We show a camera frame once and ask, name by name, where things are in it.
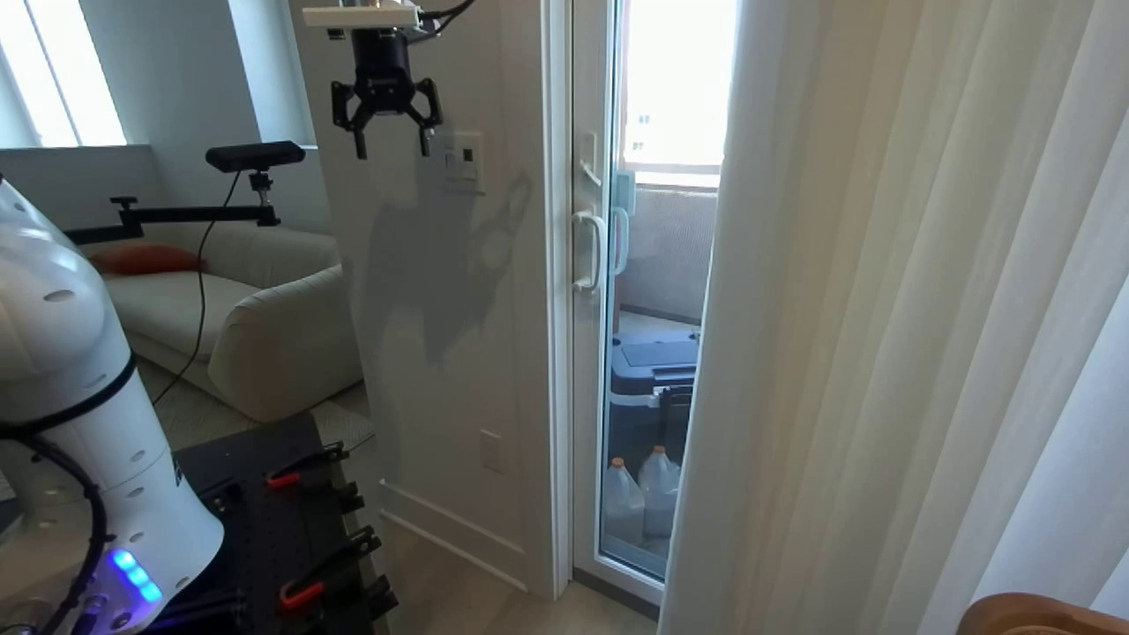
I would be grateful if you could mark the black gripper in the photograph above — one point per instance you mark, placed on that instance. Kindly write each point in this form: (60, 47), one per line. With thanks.
(381, 59)

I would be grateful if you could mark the white rocker switch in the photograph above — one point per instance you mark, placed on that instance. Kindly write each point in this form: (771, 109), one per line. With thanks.
(451, 162)

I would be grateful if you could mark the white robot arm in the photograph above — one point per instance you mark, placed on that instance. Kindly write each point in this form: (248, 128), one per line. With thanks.
(71, 353)

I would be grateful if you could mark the white door lock lever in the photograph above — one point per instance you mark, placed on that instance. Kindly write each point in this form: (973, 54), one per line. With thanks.
(586, 162)

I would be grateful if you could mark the beige sofa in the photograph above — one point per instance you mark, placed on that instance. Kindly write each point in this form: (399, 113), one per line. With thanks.
(284, 339)

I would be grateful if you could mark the red cushion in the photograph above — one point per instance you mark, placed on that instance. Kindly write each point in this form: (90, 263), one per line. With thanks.
(146, 259)

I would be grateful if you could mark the bright room window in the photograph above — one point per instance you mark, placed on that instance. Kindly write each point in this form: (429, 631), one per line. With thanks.
(71, 73)

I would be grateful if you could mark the white glass patio door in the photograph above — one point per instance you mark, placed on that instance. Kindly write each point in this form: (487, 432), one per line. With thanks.
(591, 353)

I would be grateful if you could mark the blue cooler box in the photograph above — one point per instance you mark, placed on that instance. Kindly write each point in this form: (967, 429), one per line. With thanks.
(653, 365)

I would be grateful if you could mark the black robot table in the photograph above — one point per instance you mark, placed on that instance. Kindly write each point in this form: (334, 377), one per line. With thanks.
(252, 530)

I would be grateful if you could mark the clear water jug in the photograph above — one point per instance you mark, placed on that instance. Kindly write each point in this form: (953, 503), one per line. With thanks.
(662, 488)
(624, 504)

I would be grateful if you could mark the white vertical curtain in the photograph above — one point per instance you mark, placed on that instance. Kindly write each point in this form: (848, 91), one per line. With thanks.
(895, 319)

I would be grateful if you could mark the white switch with dark window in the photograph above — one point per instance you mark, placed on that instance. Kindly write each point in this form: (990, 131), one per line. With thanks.
(471, 162)

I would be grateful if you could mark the white double switch plate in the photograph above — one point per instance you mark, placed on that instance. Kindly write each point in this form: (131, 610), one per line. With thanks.
(471, 185)

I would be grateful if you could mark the black stereo camera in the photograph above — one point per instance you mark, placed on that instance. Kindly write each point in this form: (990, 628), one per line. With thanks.
(255, 155)

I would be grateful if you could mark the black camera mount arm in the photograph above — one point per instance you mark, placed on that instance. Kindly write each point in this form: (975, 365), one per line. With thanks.
(190, 218)

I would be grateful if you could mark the white door frame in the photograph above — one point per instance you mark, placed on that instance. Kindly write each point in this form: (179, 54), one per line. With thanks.
(554, 295)

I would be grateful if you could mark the white wall outlet plate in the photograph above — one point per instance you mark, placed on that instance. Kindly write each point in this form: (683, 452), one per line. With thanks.
(493, 452)

